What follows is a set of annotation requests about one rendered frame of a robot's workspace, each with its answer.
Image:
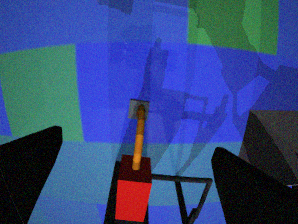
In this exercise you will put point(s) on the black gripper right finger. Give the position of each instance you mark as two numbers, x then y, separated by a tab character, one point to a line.
249	196

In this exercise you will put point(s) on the black post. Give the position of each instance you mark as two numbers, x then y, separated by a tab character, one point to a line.
111	206

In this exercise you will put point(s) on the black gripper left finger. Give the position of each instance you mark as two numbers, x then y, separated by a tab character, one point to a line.
25	164

